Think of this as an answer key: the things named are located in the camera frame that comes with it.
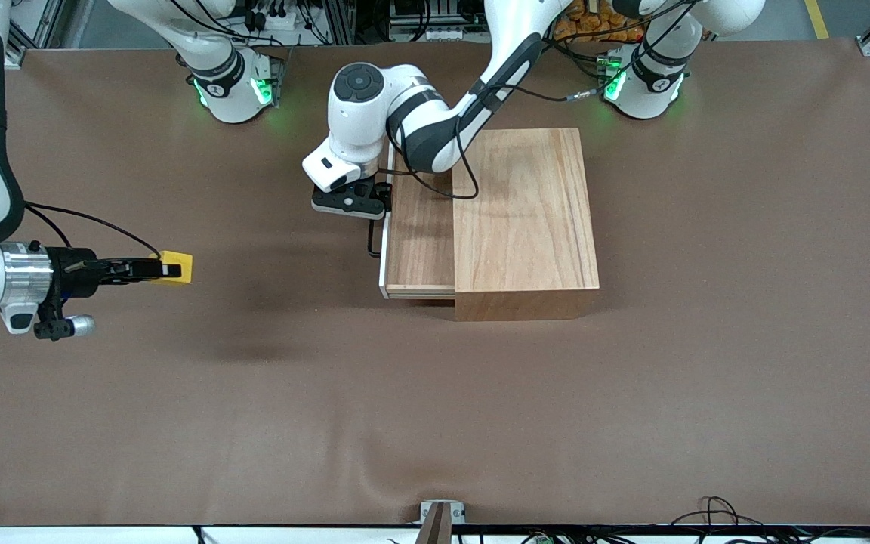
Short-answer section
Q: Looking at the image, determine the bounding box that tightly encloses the orange objects pile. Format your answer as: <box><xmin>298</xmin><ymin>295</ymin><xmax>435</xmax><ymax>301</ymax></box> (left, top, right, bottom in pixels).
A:
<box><xmin>554</xmin><ymin>0</ymin><xmax>649</xmax><ymax>45</ymax></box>

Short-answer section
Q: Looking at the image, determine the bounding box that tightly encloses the yellow block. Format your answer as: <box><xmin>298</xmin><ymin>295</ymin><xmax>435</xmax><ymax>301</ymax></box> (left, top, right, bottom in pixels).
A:
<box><xmin>150</xmin><ymin>251</ymin><xmax>194</xmax><ymax>286</ymax></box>

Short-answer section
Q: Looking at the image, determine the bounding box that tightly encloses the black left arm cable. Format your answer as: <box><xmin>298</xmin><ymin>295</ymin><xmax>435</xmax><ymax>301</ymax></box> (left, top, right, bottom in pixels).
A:
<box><xmin>386</xmin><ymin>76</ymin><xmax>606</xmax><ymax>201</ymax></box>

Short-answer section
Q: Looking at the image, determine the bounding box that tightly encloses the black cable bundle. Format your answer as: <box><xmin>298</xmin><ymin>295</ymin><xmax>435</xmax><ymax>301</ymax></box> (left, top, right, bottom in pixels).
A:
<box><xmin>669</xmin><ymin>496</ymin><xmax>870</xmax><ymax>544</ymax></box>

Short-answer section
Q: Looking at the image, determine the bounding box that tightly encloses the wooden drawer with white front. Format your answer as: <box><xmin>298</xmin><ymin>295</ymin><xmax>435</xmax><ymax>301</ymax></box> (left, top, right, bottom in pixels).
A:
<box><xmin>379</xmin><ymin>140</ymin><xmax>457</xmax><ymax>301</ymax></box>

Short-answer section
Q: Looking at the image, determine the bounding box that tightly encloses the brown table cover sheet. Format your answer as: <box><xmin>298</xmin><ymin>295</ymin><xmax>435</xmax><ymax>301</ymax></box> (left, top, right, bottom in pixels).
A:
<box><xmin>0</xmin><ymin>38</ymin><xmax>870</xmax><ymax>527</ymax></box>

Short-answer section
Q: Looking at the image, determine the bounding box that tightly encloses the white power strip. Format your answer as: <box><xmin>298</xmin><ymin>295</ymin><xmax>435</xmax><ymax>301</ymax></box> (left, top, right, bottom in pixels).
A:
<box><xmin>390</xmin><ymin>26</ymin><xmax>490</xmax><ymax>44</ymax></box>

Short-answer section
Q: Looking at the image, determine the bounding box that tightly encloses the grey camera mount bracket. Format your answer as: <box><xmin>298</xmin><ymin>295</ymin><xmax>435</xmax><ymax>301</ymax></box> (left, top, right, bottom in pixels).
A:
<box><xmin>420</xmin><ymin>500</ymin><xmax>466</xmax><ymax>544</ymax></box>

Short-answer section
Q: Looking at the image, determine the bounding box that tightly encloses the wooden cabinet box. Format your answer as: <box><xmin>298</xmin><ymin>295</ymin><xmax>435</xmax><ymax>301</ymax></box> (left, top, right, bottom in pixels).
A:
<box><xmin>452</xmin><ymin>128</ymin><xmax>600</xmax><ymax>322</ymax></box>

